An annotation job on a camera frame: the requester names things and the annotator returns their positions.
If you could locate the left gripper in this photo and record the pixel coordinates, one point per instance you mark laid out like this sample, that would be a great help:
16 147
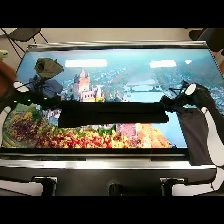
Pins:
52 101

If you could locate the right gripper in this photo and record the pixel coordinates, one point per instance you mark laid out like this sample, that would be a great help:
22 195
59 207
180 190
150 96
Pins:
169 101

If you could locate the black garment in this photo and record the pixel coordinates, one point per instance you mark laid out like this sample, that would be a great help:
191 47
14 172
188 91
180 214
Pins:
113 114

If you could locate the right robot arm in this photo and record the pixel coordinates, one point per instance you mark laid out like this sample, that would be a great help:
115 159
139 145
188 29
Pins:
215 140

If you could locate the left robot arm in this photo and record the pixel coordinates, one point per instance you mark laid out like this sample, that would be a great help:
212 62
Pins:
28 96

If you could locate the blue garment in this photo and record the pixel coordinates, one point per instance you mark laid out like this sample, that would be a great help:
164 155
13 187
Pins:
50 87

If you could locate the olive green garment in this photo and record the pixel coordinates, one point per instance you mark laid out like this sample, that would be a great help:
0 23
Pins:
49 67

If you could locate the dark grey garment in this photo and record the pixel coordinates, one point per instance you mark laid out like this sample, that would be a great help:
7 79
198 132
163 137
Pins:
196 140

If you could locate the black chair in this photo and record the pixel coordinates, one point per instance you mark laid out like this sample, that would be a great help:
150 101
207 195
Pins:
23 34

